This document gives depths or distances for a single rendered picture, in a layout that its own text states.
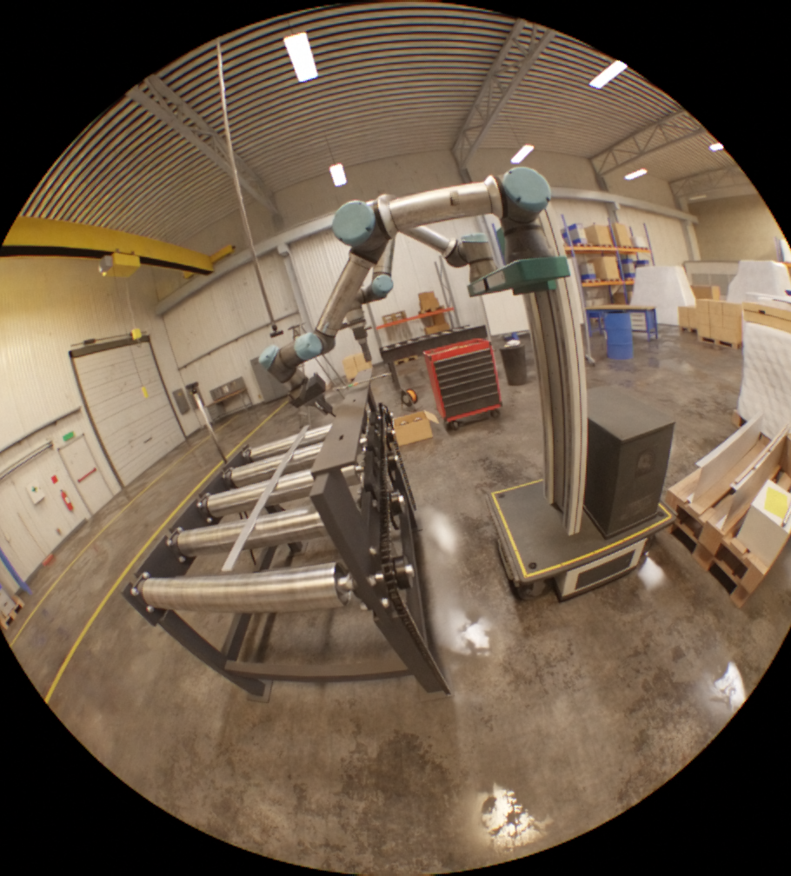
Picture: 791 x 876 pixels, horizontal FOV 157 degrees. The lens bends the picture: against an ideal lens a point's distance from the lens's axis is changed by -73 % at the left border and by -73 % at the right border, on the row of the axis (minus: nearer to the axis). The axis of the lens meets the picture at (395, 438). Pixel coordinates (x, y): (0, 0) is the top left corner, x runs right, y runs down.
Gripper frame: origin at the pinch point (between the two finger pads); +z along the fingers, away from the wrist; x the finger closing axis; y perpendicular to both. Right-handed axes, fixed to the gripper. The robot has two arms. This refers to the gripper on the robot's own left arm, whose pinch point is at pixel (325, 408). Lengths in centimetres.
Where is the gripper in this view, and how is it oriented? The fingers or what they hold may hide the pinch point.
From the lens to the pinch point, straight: 106.0
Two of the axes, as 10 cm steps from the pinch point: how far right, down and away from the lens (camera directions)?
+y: -1.8, -7.8, 6.1
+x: -8.7, 4.1, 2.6
